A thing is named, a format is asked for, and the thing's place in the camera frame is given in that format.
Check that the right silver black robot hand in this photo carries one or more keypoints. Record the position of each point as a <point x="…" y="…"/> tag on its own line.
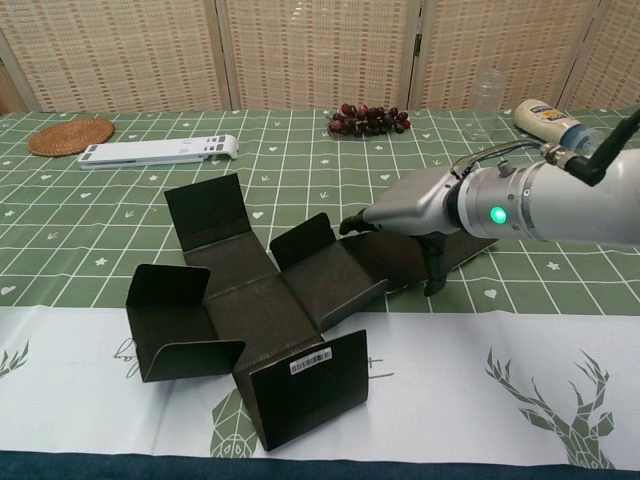
<point x="410" y="205"/>

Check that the black paper box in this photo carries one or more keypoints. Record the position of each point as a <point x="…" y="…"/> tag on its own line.
<point x="250" y="305"/>

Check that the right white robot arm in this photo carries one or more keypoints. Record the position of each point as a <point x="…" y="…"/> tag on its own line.
<point x="550" y="200"/>

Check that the dark red grape bunch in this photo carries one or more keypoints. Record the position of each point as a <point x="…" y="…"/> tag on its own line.
<point x="367" y="120"/>

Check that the clear plastic jar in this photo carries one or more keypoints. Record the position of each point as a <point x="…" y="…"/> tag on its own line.
<point x="484" y="110"/>

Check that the mayonnaise squeeze bottle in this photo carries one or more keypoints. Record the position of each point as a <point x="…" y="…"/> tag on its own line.
<point x="542" y="120"/>

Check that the bamboo folding screen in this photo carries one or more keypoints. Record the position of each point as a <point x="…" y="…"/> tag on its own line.
<point x="320" y="55"/>

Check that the white folding stand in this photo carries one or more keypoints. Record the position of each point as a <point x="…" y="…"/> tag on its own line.
<point x="150" y="151"/>

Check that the green checked tablecloth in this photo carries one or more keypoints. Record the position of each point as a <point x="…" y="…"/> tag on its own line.
<point x="100" y="225"/>

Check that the round woven brown coaster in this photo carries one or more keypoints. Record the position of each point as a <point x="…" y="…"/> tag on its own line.
<point x="70" y="137"/>

